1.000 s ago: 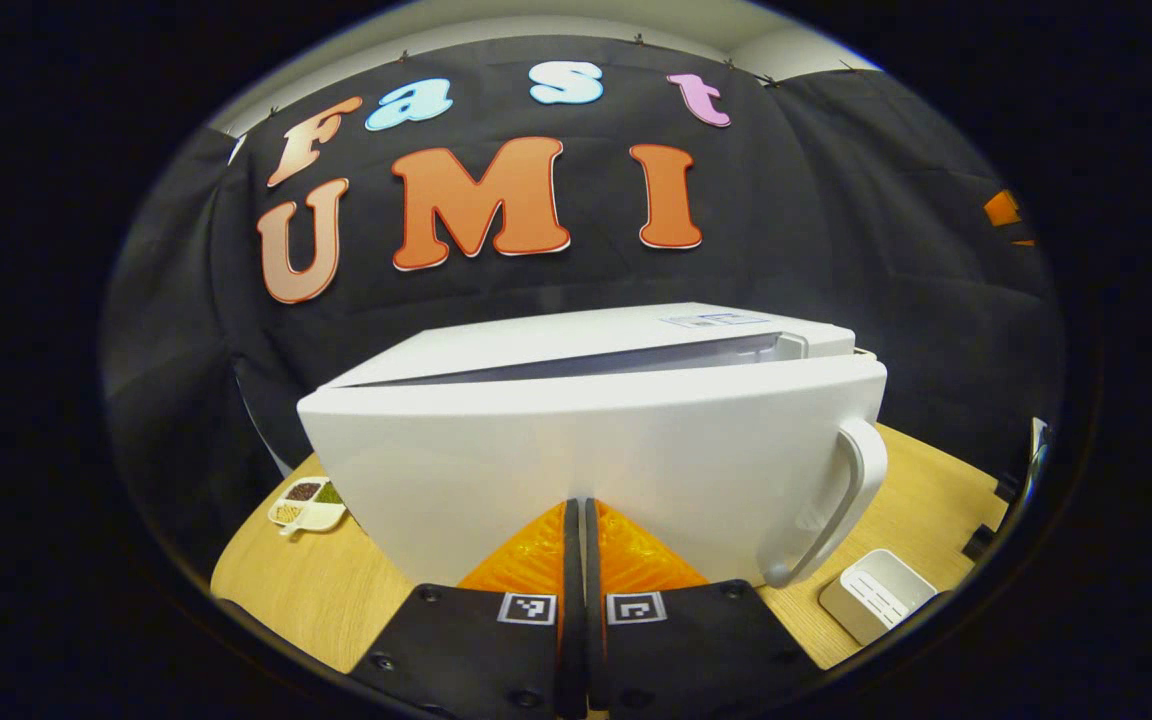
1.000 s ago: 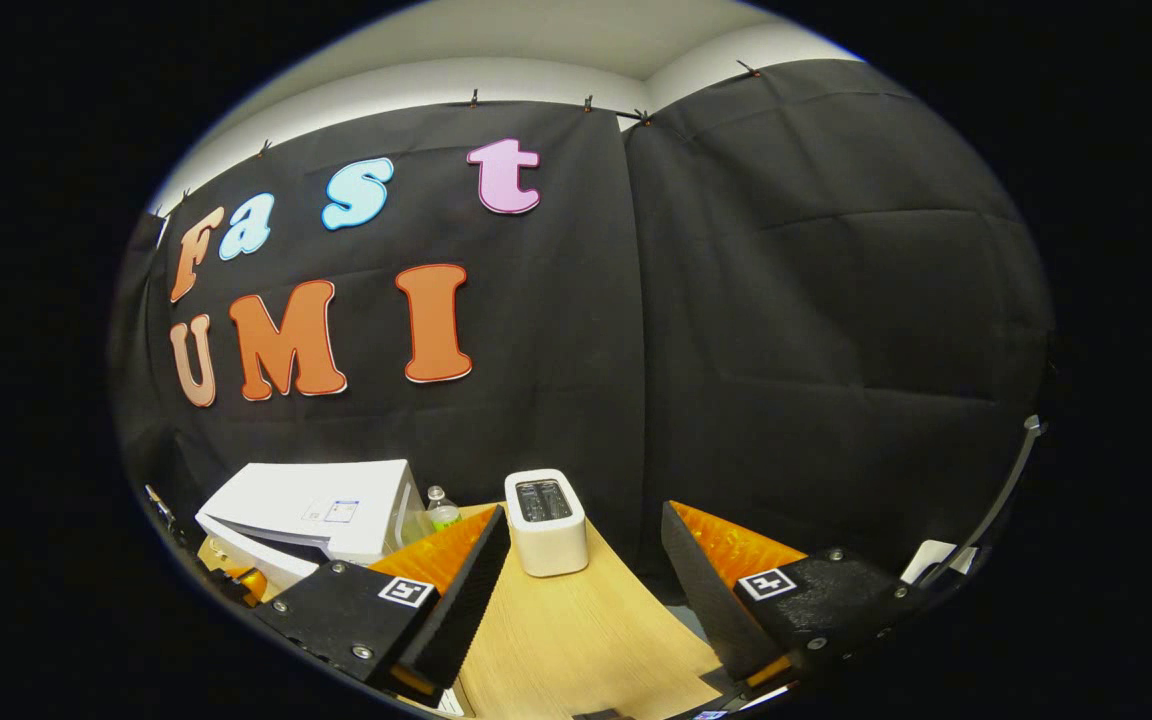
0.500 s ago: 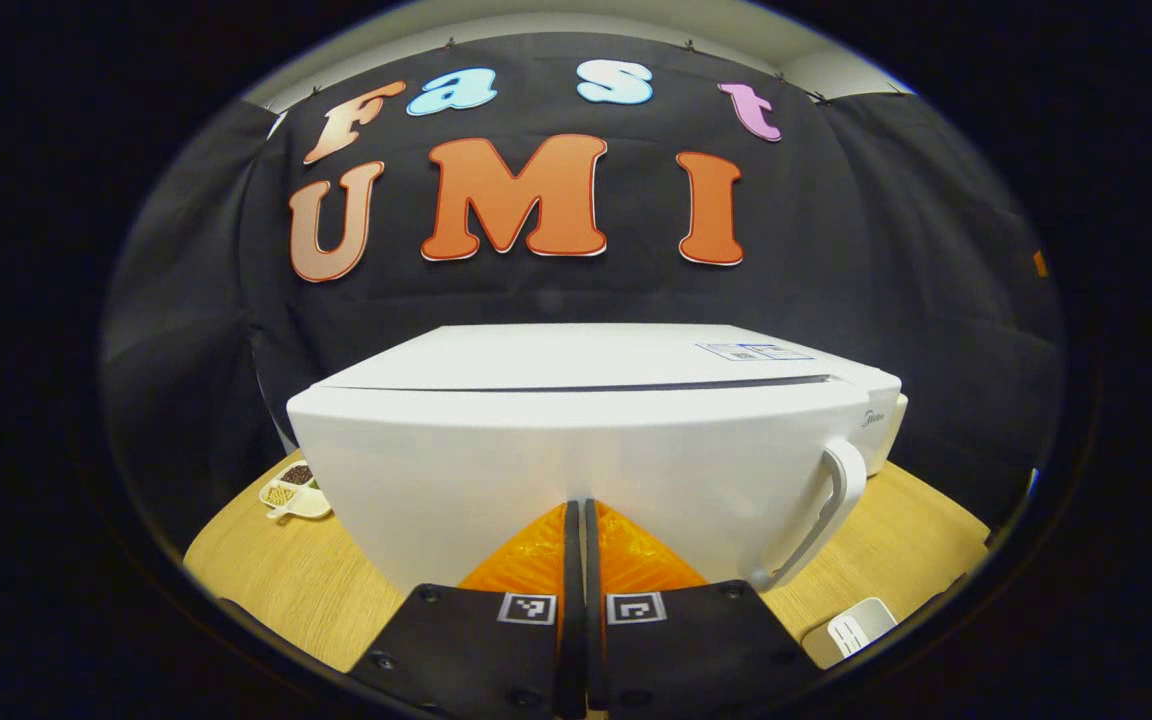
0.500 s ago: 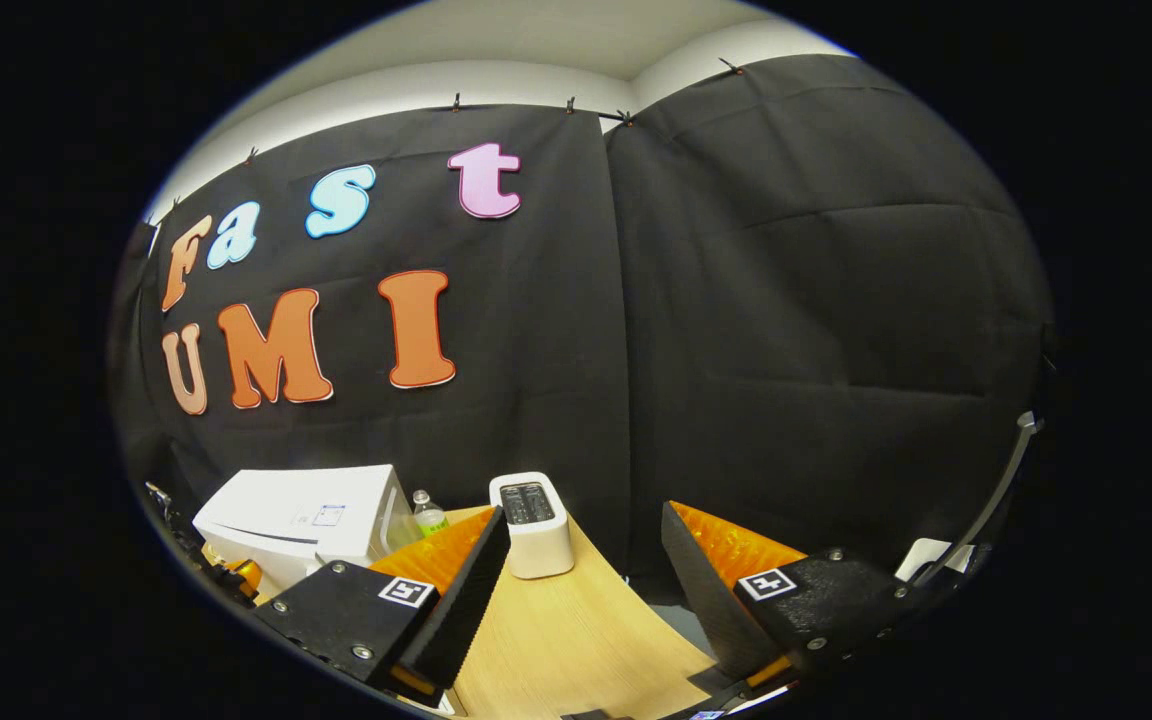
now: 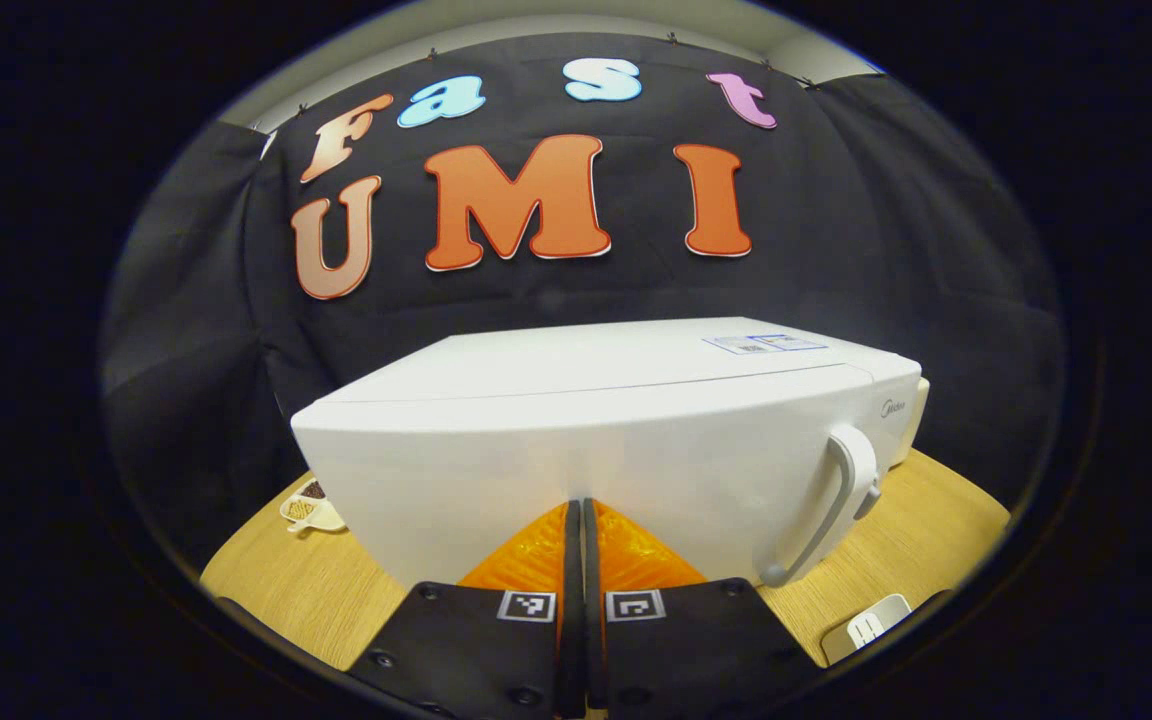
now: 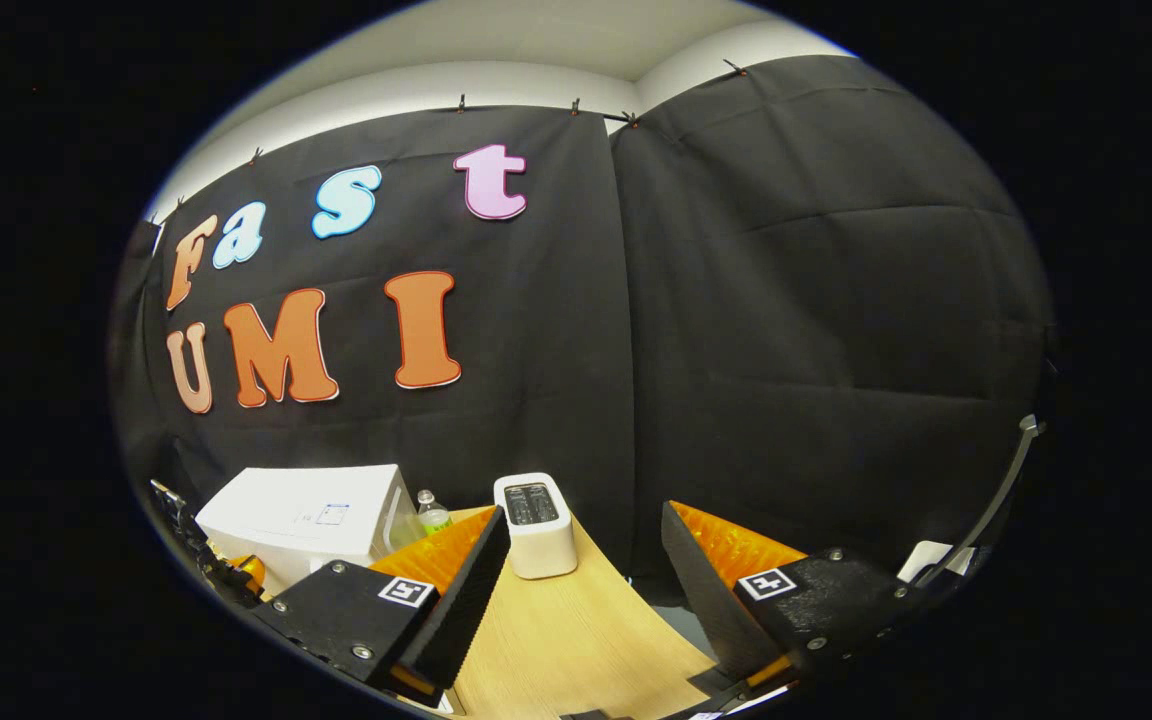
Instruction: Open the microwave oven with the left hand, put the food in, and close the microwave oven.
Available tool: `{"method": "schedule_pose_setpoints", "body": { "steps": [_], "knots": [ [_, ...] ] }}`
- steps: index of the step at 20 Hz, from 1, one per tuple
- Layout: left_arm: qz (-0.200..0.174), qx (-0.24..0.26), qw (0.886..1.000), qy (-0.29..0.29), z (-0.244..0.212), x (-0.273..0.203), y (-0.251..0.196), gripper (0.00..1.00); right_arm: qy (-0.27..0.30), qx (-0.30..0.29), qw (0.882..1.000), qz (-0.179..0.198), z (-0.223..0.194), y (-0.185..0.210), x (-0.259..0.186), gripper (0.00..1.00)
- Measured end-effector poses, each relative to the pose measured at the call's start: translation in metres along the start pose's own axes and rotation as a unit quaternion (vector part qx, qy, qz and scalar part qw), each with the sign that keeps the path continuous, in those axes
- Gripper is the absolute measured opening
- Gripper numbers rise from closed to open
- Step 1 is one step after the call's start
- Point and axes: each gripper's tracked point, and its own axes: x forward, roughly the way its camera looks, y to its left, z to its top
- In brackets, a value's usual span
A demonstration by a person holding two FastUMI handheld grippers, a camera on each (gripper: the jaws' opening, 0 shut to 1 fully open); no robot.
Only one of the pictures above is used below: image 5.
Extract white rectangular tray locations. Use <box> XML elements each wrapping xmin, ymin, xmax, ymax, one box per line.
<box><xmin>821</xmin><ymin>593</ymin><xmax>912</xmax><ymax>666</ymax></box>

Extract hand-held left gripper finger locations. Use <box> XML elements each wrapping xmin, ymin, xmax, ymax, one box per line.
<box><xmin>348</xmin><ymin>498</ymin><xmax>584</xmax><ymax>720</ymax></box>
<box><xmin>583</xmin><ymin>498</ymin><xmax>822</xmax><ymax>720</ymax></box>

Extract white condiment dish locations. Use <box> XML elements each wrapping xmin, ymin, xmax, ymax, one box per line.
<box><xmin>279</xmin><ymin>478</ymin><xmax>347</xmax><ymax>534</ymax></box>

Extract white microwave oven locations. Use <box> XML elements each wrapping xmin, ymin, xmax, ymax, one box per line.
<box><xmin>291</xmin><ymin>317</ymin><xmax>924</xmax><ymax>591</ymax></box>

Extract white toaster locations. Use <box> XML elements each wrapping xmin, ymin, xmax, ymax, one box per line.
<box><xmin>886</xmin><ymin>377</ymin><xmax>932</xmax><ymax>469</ymax></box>

